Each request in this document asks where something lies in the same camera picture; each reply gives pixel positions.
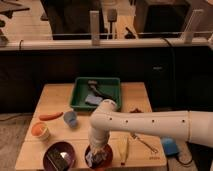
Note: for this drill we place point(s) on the orange cup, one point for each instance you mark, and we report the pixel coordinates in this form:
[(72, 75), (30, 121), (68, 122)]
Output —
[(40, 131)]

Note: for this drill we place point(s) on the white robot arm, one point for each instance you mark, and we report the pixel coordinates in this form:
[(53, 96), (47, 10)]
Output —
[(191, 126)]

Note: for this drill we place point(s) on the green plastic tray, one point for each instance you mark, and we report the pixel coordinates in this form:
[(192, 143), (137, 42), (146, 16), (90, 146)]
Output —
[(81, 90)]

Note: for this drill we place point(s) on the purple bowl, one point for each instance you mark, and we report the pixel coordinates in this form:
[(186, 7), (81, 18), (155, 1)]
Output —
[(67, 152)]

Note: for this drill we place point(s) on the blue sponge in tray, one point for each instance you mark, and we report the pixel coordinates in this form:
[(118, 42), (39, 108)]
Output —
[(93, 100)]

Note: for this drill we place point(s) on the blue cup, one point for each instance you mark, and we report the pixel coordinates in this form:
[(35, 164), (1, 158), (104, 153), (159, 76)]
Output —
[(70, 118)]

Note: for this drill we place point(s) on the brown grape bunch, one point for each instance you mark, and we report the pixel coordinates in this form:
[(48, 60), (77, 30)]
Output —
[(136, 110)]

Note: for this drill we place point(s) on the black brush in tray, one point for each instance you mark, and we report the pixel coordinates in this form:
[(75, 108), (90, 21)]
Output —
[(103, 91)]

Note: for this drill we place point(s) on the red bowl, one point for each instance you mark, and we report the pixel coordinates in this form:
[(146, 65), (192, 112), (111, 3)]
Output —
[(108, 150)]

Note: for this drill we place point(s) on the black sponge block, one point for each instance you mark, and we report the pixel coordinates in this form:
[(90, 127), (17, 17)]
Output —
[(58, 162)]

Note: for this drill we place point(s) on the orange carrot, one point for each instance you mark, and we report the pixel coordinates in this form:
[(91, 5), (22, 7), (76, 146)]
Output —
[(48, 117)]

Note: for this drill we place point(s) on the yellow corn cob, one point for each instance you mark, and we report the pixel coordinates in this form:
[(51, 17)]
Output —
[(122, 145)]

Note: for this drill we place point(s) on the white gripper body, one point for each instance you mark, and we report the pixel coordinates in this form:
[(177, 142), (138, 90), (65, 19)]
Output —
[(95, 149)]

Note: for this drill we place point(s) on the blue object beside table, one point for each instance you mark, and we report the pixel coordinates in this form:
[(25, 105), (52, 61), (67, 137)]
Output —
[(169, 146)]

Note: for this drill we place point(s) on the light blue towel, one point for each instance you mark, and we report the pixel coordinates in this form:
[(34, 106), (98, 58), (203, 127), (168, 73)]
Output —
[(95, 160)]

